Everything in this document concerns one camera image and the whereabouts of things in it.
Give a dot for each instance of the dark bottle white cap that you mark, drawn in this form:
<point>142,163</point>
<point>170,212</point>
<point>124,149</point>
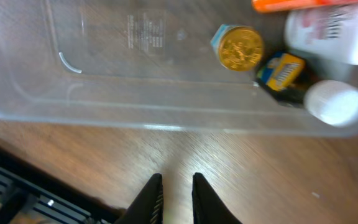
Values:
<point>291,81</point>

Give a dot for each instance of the black slotted base rail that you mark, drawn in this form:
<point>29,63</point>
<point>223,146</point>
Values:
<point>28,195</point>

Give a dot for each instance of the clear plastic container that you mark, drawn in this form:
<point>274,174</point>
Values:
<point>144,64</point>

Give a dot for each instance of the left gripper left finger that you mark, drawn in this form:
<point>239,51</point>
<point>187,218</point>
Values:
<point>147,208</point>

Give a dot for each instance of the small gold lid jar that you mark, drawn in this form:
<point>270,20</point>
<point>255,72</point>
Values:
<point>238,48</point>

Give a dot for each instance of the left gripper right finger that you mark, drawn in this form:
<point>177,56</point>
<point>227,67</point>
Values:
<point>208,208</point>

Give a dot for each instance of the orange tube white cap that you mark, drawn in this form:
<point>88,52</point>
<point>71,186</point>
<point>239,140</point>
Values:
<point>265,6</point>

